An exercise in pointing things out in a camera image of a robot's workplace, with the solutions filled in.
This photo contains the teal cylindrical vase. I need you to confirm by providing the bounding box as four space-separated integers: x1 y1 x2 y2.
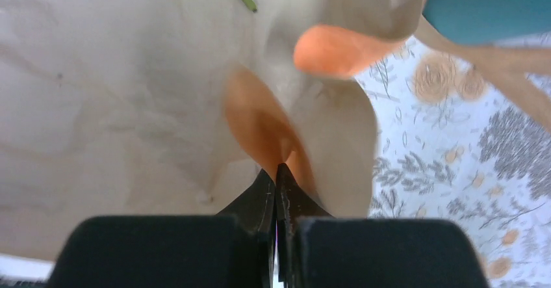
423 0 550 45

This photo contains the floral patterned table mat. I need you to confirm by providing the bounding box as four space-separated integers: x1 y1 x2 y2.
0 32 551 288

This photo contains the peach kraft wrapping paper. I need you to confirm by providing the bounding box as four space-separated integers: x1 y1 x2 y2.
1 0 425 261

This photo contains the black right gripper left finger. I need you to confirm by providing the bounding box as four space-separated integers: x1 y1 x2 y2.
218 170 276 288

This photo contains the brown paper ribbon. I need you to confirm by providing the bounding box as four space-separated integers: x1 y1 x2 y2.
415 16 550 131

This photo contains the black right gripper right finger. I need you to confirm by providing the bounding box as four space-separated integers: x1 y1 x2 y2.
275 163 331 287

